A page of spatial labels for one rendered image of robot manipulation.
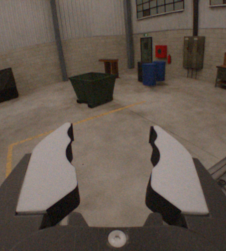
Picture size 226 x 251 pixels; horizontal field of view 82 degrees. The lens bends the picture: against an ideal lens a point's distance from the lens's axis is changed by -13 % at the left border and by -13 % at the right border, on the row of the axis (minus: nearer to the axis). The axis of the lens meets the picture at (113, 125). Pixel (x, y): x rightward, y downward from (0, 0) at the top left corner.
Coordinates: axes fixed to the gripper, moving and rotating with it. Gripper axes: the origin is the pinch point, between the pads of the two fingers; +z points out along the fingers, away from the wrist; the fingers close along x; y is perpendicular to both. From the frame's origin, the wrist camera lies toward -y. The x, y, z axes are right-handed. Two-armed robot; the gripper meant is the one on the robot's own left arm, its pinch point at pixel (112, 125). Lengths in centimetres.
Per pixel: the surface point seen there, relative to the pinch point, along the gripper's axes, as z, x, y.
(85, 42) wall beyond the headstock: 979, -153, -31
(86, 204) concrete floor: 92, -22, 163
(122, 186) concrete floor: 117, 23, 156
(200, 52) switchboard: 652, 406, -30
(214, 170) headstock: 21, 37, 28
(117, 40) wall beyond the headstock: 1092, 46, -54
